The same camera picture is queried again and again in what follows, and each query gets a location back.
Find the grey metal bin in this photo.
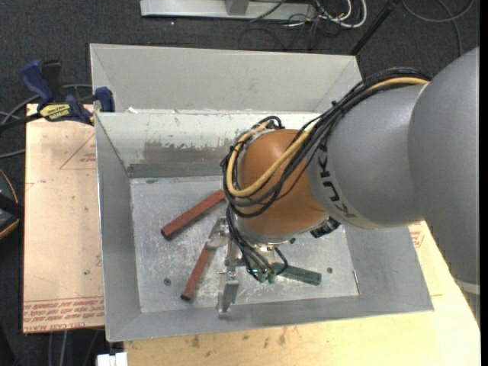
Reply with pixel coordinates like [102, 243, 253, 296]
[89, 43, 435, 343]

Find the brown cardboard board, red print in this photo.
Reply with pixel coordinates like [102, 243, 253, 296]
[22, 103, 106, 335]

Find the dark green flat block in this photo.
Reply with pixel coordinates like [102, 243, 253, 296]
[275, 264, 323, 287]

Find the black cylinder on white bracket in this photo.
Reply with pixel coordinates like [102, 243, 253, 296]
[310, 215, 342, 239]

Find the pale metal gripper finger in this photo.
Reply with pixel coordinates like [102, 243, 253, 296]
[217, 270, 241, 315]
[206, 216, 232, 251]

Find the red-brown flat block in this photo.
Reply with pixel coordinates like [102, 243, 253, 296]
[180, 242, 217, 302]
[160, 188, 227, 242]

